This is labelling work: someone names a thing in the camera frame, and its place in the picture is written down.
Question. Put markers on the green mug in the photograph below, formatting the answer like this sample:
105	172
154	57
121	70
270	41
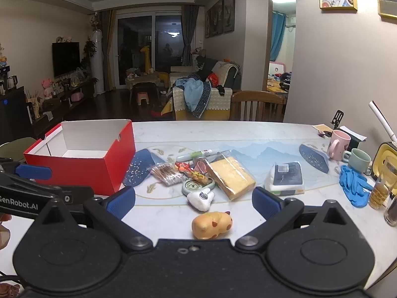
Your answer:
359	160

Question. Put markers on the black cabinet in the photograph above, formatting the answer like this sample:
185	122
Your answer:
12	115

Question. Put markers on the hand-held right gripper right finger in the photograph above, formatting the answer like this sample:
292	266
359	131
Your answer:
265	201

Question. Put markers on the dark drinking glass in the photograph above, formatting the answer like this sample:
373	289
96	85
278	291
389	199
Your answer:
391	214

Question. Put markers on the sofa with cream cover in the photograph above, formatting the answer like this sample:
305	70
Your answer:
217	105

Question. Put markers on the coffee table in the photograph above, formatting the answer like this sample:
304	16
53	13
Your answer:
142	79

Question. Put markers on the pink bag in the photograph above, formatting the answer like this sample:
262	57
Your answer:
77	96

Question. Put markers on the blue bedroom curtain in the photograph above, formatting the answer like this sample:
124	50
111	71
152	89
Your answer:
277	37

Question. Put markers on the sliding glass door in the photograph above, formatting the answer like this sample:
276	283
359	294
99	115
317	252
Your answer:
136	46

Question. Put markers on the dark blue tissue packet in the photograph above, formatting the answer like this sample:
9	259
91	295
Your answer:
283	177

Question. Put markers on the small dark trinket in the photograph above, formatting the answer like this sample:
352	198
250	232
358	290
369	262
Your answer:
324	134

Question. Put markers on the cotton swab packet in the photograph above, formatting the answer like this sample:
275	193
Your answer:
167	173

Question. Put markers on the dark wooden television cabinet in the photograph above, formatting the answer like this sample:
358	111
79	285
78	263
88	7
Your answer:
62	107

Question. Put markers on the pink plush toy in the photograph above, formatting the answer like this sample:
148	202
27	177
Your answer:
46	87

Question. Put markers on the brown paper packet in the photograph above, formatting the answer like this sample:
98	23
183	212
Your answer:
322	128

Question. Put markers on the wooden chair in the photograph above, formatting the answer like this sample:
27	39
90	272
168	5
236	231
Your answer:
257	97

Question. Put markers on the glass of tea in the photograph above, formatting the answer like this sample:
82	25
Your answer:
380	192

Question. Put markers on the houseplant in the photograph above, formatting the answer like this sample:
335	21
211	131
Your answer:
89	52

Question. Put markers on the white paper sheet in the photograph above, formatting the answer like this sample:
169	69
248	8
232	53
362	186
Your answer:
356	134

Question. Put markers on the narrow dark framed picture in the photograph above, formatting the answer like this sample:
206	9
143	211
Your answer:
207	23

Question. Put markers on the yellow giraffe toy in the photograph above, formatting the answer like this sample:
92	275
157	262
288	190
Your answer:
145	59

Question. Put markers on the blue rubber gloves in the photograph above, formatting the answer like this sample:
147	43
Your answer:
353	183

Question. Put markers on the blue printed table mat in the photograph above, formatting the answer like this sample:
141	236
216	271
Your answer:
257	155

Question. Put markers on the white standing air conditioner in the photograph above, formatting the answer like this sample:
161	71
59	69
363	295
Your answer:
97	62

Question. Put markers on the pink mug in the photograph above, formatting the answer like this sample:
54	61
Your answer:
338	144

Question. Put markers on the twisted snack packet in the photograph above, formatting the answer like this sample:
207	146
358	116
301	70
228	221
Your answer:
198	177

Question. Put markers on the person's left hand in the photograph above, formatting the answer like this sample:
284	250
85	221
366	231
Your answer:
3	236

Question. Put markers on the white rod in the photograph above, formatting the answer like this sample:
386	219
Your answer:
383	121

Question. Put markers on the coffee machine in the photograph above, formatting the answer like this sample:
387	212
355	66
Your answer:
7	82

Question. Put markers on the dark green box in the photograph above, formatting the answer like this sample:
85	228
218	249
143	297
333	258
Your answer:
354	146

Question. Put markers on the orange toy figure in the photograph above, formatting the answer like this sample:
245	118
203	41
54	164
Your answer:
183	167

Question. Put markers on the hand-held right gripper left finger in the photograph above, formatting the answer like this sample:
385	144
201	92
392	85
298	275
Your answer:
122	201

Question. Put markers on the yellow black device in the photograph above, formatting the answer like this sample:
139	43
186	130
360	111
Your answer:
380	158

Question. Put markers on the grey yellow curtain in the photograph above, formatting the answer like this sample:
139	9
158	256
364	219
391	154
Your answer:
108	49
189	34

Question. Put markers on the pile of blue clothes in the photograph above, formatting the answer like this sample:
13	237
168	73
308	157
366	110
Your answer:
192	96

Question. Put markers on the red cardboard box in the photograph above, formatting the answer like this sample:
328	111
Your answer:
93	173

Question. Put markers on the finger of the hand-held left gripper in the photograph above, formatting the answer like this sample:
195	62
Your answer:
32	172
74	195

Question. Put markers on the pink stool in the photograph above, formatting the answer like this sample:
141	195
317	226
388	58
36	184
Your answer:
143	96

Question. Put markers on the bed with clothes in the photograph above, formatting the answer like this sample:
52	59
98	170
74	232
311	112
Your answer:
277	85

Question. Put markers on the black television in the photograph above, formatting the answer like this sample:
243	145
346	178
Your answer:
66	59

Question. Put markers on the pale green tape dispenser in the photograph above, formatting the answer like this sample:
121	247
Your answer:
194	187

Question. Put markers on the marker pen with green label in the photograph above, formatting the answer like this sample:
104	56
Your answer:
198	154

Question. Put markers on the white wall air conditioner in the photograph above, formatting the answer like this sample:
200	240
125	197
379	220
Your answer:
291	22

